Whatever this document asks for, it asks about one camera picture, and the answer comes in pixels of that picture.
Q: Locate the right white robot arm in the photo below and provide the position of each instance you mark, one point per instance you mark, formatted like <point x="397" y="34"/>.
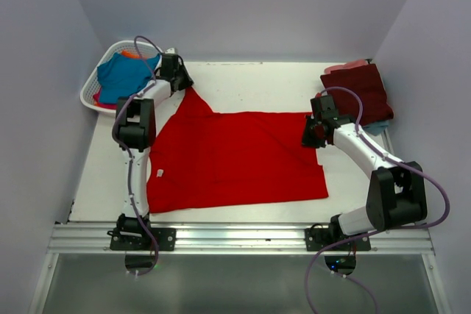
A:
<point x="396" y="194"/>

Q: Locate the folded light blue t shirt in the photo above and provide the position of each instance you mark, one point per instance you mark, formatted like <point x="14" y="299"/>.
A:
<point x="376" y="128"/>

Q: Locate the aluminium mounting rail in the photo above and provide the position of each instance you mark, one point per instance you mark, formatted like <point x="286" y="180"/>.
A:
<point x="230" y="238"/>

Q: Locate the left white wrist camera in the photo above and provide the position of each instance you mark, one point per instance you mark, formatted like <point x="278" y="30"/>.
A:
<point x="171" y="50"/>

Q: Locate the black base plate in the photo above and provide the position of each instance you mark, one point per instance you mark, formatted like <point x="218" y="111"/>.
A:
<point x="319" y="236"/>
<point x="139" y="240"/>

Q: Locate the white plastic laundry basket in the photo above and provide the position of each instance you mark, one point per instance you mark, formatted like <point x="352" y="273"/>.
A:
<point x="151" y="55"/>

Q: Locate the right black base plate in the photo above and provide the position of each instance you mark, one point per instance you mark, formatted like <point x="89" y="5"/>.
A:
<point x="319" y="236"/>

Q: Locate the folded pink t shirt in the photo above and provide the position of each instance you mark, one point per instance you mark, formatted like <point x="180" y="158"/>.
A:
<point x="346" y="66"/>

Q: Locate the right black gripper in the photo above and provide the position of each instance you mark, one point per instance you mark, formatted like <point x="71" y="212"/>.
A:
<point x="306" y="140"/>

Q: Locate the orange t shirt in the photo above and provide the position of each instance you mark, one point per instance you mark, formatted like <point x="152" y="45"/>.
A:
<point x="129" y="54"/>

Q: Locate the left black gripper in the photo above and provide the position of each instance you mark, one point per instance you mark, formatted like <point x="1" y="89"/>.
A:
<point x="188" y="82"/>

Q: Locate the folded maroon t shirt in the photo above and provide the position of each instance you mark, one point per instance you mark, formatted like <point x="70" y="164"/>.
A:
<point x="366" y="83"/>

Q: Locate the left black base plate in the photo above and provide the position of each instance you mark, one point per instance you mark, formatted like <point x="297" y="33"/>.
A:
<point x="139" y="240"/>

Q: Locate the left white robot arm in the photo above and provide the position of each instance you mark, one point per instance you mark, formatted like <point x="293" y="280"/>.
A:
<point x="135" y="129"/>

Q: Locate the red t shirt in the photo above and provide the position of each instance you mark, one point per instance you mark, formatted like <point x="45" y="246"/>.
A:
<point x="203" y="159"/>

